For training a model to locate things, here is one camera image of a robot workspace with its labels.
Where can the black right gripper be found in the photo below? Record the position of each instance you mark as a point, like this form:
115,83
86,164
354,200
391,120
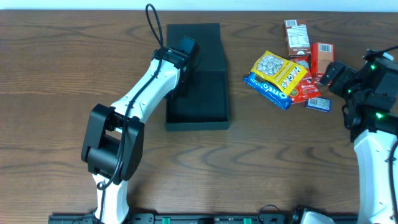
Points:
329,76

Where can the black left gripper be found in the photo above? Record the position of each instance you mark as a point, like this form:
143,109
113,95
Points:
186,79

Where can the red Hacks candy bag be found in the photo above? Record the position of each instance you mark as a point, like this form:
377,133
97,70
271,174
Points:
306,88

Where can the dark green box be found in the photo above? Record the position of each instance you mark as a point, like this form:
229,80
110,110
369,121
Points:
205,104

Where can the yellow Hacks candy bag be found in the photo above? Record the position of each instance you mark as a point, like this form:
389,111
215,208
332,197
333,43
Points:
282,73

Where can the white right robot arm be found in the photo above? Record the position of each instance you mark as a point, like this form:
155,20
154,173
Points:
369,95

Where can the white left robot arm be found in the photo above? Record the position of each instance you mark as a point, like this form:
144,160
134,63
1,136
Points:
113,143

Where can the blue Oreo cookie pack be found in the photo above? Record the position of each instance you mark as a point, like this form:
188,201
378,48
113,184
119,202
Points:
268,91

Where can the red carton box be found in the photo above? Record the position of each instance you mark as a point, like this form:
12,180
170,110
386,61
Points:
322,55

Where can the small blue box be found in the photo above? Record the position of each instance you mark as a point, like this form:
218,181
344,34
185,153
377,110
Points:
319,104

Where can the brown carton box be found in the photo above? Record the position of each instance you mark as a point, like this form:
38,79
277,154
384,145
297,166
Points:
296,37

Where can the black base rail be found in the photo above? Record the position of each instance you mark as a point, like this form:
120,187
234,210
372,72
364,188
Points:
269,214

